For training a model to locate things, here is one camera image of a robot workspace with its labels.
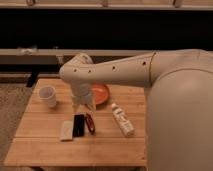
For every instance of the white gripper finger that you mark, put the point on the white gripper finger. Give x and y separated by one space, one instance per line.
91 106

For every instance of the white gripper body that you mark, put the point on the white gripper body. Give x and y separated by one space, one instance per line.
81 93

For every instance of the white plastic bottle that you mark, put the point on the white plastic bottle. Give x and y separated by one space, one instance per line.
120 117

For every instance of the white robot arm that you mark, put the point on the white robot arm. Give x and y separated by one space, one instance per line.
179 113

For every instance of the orange ceramic bowl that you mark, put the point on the orange ceramic bowl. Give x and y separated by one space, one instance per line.
101 93

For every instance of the red glossy object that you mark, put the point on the red glossy object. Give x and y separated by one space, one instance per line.
90 123

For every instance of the black rectangular bar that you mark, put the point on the black rectangular bar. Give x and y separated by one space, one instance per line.
79 124

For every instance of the white rectangular bar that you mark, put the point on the white rectangular bar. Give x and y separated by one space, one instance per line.
66 133

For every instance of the white paper cup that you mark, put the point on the white paper cup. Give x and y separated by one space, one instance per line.
48 95

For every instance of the wooden table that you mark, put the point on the wooden table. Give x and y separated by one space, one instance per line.
36 142

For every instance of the grey horizontal rail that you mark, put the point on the grey horizontal rail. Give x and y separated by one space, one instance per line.
54 56

